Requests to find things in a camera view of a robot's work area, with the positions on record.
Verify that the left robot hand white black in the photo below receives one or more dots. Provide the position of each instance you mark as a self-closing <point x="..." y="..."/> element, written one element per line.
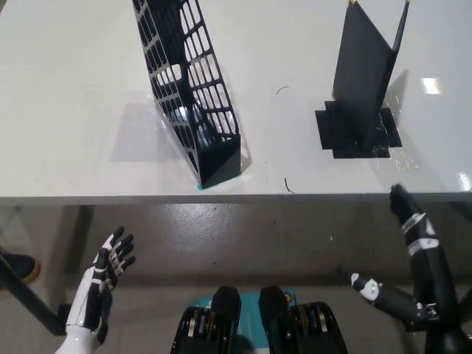
<point x="90" y="291"/>

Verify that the black panel stand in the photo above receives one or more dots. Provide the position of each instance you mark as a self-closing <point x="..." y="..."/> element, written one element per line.
<point x="363" y="73"/>

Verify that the black lattice file shelf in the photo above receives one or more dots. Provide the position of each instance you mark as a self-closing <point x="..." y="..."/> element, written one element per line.
<point x="217" y="162"/>

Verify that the black metal table leg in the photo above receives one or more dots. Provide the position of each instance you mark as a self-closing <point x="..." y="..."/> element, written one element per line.
<point x="29" y="298"/>

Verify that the black shoe tan sole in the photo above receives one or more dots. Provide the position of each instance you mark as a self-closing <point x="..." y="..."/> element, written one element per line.
<point x="20" y="265"/>

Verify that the teal tape strip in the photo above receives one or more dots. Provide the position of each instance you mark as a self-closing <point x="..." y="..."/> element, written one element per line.
<point x="202" y="187"/>

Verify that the small dark scrap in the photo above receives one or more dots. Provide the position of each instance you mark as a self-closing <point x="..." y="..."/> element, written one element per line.
<point x="288" y="185"/>

